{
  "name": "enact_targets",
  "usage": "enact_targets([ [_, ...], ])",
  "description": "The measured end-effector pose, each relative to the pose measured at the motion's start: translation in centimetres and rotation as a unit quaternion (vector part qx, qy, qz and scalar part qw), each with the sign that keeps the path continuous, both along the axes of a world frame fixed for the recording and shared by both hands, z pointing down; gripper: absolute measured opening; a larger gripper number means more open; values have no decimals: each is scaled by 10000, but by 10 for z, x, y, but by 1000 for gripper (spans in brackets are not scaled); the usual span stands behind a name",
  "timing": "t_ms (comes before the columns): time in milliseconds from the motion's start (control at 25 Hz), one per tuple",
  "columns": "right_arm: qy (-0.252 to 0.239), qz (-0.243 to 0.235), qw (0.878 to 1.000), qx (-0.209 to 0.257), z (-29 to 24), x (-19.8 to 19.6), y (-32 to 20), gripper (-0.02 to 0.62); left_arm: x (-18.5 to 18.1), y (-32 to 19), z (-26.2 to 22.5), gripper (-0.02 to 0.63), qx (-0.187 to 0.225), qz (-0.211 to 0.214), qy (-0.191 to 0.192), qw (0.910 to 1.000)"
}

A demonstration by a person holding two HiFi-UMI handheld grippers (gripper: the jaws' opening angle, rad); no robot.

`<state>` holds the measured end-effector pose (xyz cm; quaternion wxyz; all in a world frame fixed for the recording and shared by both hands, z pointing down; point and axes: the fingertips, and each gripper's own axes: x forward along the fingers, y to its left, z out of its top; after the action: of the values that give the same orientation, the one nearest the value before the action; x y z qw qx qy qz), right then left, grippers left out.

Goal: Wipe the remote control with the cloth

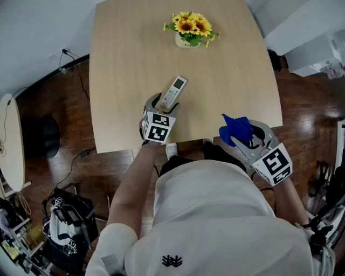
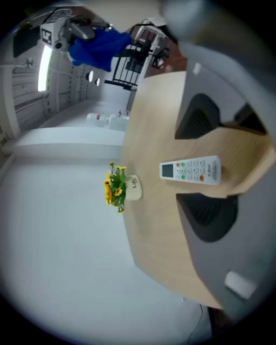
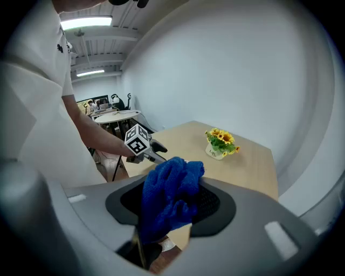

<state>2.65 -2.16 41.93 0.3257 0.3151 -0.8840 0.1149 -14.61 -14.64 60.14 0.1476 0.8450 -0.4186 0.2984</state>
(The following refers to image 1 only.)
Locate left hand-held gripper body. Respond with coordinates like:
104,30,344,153
139,107,178,145

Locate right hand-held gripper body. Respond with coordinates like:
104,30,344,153
251,139,293,187

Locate white remote control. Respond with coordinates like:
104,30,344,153
161,75,188,109

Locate blue cloth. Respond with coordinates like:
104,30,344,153
218,113,256,148

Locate person's left forearm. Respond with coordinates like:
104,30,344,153
106,141,162,239

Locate person's right forearm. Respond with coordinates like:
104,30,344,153
271,176,311,227

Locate black and white bag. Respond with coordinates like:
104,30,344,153
42,187,99,273

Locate black office chair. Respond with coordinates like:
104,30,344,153
307,161,345,214

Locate person's white shirt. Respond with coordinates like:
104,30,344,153
85,158,336,276

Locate black waste bin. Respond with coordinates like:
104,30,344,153
267,49,282,73

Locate yellow sunflowers in white pot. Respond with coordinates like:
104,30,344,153
163,11,222,49

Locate white cabinet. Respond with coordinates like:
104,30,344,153
284,33,343,78

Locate black round stool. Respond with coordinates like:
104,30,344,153
23,115,61,158

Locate round wooden table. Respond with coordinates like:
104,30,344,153
0,93,26,192

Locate cluttered storage shelf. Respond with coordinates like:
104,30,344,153
0,198,52,276

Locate white desk frame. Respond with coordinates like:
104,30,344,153
336,118,345,174

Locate black wall cable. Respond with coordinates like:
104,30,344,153
58,50,91,101

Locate black adapter cable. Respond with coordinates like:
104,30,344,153
50,147,95,195

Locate black clamp mount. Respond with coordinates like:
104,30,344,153
301,221,334,254

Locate metal chair frame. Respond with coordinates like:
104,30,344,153
64,183,111,251

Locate thin cable on round table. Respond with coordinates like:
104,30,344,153
0,86,29,157

